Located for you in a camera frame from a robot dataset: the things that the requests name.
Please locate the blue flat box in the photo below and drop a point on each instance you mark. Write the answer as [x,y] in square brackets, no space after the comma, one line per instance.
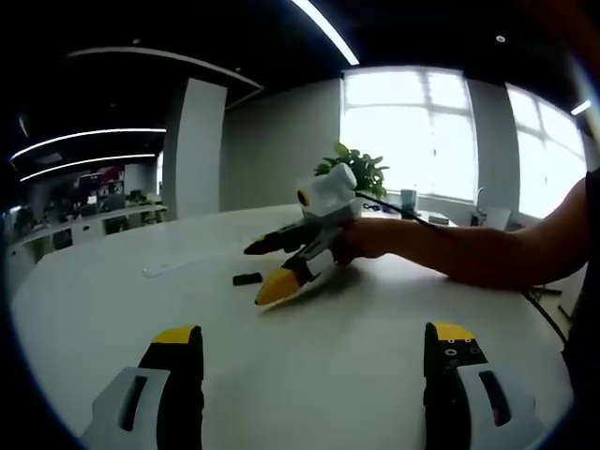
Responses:
[439,218]

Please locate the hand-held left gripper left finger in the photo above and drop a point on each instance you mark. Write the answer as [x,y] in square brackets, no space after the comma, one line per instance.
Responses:
[140,403]

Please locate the black socket plastic buckle part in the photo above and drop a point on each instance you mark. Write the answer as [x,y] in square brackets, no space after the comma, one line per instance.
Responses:
[253,278]

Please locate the white table power strip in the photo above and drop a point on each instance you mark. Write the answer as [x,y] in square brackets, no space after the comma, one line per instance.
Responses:
[159,271]

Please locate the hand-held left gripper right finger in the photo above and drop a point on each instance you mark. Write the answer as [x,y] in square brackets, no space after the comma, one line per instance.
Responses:
[469,403]

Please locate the small green office plant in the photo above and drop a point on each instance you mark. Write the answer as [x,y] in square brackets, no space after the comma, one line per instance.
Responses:
[136,197]

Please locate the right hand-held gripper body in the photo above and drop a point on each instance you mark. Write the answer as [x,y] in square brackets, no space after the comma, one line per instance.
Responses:
[330,197]

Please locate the red wall banner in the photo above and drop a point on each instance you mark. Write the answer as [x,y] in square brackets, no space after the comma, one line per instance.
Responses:
[100,172]

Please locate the teal cup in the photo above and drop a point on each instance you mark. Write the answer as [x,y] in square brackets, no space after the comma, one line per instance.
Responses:
[408,201]

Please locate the person's right hand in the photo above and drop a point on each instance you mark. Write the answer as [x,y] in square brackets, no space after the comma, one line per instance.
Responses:
[365,239]

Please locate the white box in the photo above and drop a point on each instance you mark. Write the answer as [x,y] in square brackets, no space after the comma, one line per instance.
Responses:
[499,219]

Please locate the white ceiling light strip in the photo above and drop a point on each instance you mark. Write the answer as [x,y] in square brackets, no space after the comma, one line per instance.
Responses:
[94,164]
[580,107]
[89,138]
[328,30]

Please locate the long white office counter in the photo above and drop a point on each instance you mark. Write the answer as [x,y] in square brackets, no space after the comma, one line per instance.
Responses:
[84,232]

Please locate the green leafy plant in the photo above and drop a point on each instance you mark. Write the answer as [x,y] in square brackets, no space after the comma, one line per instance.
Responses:
[370,173]

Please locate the large bright window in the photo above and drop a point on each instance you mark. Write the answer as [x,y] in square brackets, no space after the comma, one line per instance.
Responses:
[408,136]
[548,154]

